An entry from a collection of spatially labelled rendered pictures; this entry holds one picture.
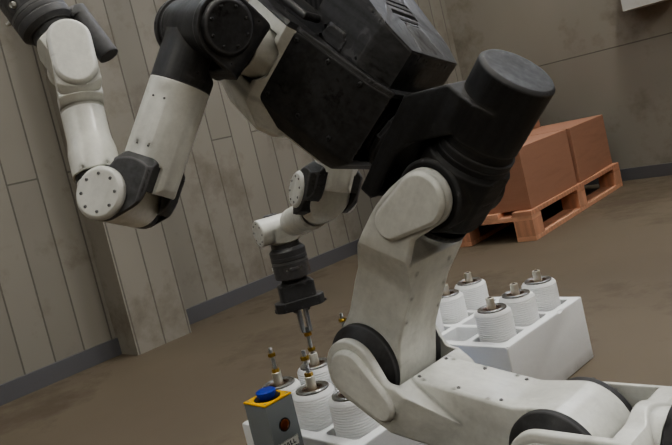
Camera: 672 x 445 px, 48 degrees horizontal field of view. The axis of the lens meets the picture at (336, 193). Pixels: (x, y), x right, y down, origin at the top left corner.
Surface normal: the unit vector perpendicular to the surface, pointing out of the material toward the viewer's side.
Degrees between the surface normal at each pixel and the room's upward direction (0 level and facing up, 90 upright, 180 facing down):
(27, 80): 90
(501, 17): 90
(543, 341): 90
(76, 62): 71
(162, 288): 90
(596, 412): 42
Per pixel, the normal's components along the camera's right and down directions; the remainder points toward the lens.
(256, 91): 0.18, 0.50
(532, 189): 0.75, -0.12
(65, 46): 0.33, -0.33
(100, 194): -0.29, -0.15
